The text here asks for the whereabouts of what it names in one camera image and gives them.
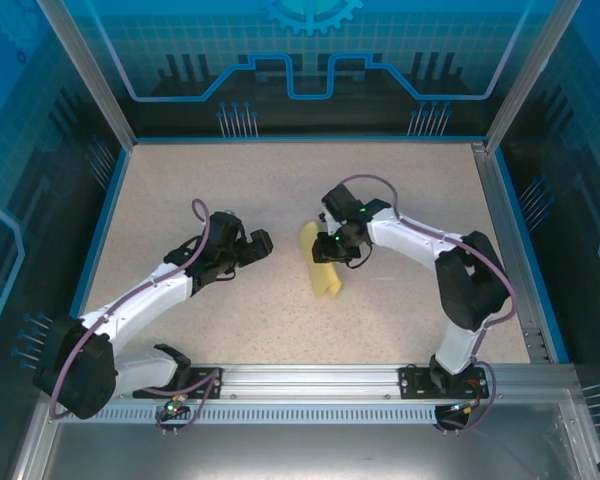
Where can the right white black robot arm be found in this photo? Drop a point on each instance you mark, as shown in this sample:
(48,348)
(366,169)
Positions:
(410,240)

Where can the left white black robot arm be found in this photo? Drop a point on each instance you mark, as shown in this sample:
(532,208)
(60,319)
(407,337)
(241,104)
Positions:
(140,300)

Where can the grey metal sheet shelf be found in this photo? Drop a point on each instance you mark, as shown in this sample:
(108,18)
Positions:
(305,455)

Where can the blue table border strip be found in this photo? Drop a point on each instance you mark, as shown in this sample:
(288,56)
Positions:
(528,250)
(101,225)

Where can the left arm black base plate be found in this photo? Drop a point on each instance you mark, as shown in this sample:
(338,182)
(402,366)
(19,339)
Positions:
(205,380)

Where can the long aluminium mounting rail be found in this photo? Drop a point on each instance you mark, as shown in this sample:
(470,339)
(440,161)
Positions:
(305,382)

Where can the aluminium side rail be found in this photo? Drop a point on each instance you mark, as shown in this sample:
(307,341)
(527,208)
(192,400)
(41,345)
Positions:
(495,190)

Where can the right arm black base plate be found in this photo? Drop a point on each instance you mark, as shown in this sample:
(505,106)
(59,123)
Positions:
(412,382)

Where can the aluminium frame post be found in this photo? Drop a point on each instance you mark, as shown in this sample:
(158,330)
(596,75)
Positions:
(92,75)
(525,75)

